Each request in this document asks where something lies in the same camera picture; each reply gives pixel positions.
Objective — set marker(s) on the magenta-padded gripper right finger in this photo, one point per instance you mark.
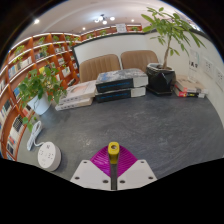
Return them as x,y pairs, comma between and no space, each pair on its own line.
140,173

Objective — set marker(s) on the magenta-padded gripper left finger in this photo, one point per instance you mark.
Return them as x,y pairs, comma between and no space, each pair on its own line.
86,173

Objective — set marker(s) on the round white power strip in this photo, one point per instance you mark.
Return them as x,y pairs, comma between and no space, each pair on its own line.
49,156

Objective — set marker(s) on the white flat book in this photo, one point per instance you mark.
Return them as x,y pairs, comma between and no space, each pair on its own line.
73,104

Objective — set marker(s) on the white book with face cover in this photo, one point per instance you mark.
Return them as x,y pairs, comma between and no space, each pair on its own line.
78,91

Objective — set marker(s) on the leafy plant in white pot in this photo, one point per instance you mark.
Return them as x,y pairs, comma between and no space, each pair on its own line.
40,105

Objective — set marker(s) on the red and black book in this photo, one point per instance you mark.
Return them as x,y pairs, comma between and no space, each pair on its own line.
186,94

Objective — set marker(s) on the small tree in black pot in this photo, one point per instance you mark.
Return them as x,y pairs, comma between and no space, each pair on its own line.
160,80

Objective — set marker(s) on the tan cover book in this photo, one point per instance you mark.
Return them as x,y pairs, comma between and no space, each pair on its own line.
191,86

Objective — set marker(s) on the tan padded chair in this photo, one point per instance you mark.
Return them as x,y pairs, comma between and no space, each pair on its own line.
100,66
140,60

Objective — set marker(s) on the clear acrylic table sign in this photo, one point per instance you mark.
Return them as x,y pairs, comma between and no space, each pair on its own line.
193,66

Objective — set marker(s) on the wooden bookshelf unit with books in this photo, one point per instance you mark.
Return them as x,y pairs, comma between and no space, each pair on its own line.
16,70

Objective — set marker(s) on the white booth partition black rim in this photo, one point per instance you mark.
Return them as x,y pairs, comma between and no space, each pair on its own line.
100,46

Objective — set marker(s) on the multi-bulb ceiling lamp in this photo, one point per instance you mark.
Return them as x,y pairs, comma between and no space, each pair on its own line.
103,19

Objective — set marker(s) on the recessed ceiling spotlights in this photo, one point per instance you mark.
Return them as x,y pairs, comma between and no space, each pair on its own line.
36,21

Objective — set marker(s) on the white wall socket plate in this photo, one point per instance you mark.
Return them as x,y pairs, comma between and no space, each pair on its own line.
208,66
219,76

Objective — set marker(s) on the wooden wall shelf with plants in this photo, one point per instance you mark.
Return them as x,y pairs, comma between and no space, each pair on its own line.
100,33

